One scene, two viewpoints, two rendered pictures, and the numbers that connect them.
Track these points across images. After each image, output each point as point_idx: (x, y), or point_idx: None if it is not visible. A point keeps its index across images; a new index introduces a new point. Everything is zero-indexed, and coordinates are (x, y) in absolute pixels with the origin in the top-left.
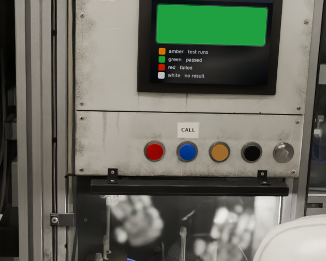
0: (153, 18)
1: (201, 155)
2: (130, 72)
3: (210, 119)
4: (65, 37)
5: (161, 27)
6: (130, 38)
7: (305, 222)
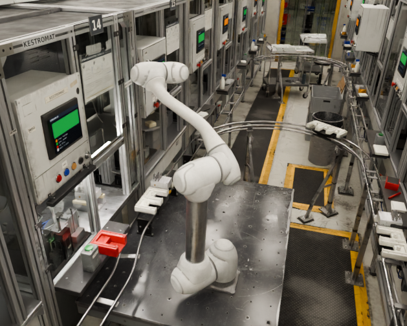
0: (52, 130)
1: (69, 170)
2: (45, 154)
3: (68, 156)
4: (22, 153)
5: (54, 132)
6: (43, 141)
7: (186, 169)
